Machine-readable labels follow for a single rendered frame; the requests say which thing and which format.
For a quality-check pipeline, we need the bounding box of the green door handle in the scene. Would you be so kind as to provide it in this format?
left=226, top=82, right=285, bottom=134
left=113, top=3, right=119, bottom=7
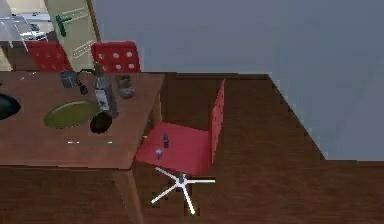
left=55, top=14, right=73, bottom=38

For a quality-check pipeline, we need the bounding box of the black curved cable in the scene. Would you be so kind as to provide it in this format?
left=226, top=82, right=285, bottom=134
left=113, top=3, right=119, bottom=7
left=75, top=68, right=97, bottom=96

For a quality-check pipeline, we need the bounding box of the pale green room door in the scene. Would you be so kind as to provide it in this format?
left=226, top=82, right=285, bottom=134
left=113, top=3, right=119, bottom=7
left=43, top=0, right=101, bottom=73

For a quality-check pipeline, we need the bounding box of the white metal frame furniture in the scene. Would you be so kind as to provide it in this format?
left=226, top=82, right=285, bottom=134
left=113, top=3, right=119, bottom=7
left=0, top=12, right=50, bottom=53

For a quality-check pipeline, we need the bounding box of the red office chair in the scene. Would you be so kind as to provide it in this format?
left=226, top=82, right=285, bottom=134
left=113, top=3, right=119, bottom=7
left=90, top=41, right=142, bottom=74
left=134, top=79, right=226, bottom=216
left=26, top=40, right=73, bottom=73

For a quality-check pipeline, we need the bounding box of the black round bowl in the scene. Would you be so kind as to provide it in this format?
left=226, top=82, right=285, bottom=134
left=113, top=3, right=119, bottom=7
left=89, top=111, right=113, bottom=135

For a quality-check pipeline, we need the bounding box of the dark grey mug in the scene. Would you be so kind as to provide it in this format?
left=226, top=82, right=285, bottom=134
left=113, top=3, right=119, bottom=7
left=115, top=74, right=136, bottom=99

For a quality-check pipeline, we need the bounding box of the brown wooden table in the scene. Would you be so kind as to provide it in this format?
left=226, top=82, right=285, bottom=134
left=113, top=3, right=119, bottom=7
left=0, top=70, right=167, bottom=224

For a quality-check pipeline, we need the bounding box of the green plate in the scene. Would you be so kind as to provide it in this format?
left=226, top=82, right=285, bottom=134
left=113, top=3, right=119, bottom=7
left=43, top=100, right=101, bottom=130

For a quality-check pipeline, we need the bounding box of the grey labelled bottle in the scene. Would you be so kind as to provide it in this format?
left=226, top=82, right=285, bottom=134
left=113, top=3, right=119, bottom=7
left=93, top=62, right=120, bottom=119

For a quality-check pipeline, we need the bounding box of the black oval pan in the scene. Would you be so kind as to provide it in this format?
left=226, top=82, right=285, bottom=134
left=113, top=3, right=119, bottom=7
left=0, top=93, right=22, bottom=121

